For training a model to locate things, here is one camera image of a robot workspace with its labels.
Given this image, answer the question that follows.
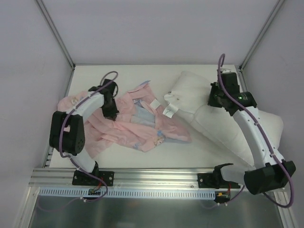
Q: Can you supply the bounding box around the white pillow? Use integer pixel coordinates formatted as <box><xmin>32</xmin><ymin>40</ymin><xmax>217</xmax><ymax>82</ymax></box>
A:
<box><xmin>162</xmin><ymin>70</ymin><xmax>285</xmax><ymax>168</ymax></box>

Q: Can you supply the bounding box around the blue and pink printed pillowcase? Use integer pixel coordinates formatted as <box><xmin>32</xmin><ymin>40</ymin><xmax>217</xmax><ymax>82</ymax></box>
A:
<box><xmin>58</xmin><ymin>80</ymin><xmax>193</xmax><ymax>159</ymax></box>

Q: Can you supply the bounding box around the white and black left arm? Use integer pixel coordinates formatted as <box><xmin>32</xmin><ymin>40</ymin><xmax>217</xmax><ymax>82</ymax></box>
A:
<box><xmin>49</xmin><ymin>79</ymin><xmax>119</xmax><ymax>185</ymax></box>

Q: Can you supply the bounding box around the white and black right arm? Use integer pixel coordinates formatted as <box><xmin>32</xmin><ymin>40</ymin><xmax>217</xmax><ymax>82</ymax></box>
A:
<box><xmin>208</xmin><ymin>72</ymin><xmax>296</xmax><ymax>195</ymax></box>

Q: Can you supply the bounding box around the shiny metal front plate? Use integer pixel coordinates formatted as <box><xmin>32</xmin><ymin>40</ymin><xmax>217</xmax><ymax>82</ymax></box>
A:
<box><xmin>29</xmin><ymin>192</ymin><xmax>284</xmax><ymax>228</ymax></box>

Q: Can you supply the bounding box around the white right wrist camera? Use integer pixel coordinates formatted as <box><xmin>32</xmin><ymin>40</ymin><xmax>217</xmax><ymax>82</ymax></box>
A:
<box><xmin>220</xmin><ymin>68</ymin><xmax>232</xmax><ymax>74</ymax></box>

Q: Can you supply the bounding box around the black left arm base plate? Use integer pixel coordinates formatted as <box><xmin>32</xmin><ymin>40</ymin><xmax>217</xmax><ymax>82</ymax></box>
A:
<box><xmin>72</xmin><ymin>170</ymin><xmax>114</xmax><ymax>186</ymax></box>

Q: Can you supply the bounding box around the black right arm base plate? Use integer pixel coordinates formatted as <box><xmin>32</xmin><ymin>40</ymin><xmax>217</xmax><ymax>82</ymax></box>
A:
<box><xmin>197</xmin><ymin>173</ymin><xmax>240</xmax><ymax>189</ymax></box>

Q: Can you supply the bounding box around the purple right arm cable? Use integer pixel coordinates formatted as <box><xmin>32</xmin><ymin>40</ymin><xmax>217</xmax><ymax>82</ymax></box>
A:
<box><xmin>217</xmin><ymin>53</ymin><xmax>296</xmax><ymax>209</ymax></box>

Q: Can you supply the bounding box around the left aluminium corner post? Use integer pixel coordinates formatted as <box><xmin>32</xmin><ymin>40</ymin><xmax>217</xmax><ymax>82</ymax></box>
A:
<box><xmin>35</xmin><ymin>0</ymin><xmax>76</xmax><ymax>70</ymax></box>

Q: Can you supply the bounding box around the aluminium corner post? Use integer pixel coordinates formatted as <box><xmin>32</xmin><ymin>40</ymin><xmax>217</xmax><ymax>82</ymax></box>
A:
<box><xmin>35</xmin><ymin>0</ymin><xmax>76</xmax><ymax>70</ymax></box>
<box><xmin>239</xmin><ymin>0</ymin><xmax>285</xmax><ymax>72</ymax></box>

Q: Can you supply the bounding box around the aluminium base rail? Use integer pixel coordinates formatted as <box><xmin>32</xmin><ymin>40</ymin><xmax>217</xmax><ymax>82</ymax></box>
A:
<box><xmin>28</xmin><ymin>167</ymin><xmax>213</xmax><ymax>190</ymax></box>

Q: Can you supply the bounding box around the white slotted cable duct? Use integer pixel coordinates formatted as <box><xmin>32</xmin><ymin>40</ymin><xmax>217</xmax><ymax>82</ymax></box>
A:
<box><xmin>39</xmin><ymin>187</ymin><xmax>216</xmax><ymax>200</ymax></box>

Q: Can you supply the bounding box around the right aluminium corner post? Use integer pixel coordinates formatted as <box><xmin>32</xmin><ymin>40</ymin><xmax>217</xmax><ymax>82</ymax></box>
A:
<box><xmin>239</xmin><ymin>0</ymin><xmax>285</xmax><ymax>72</ymax></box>

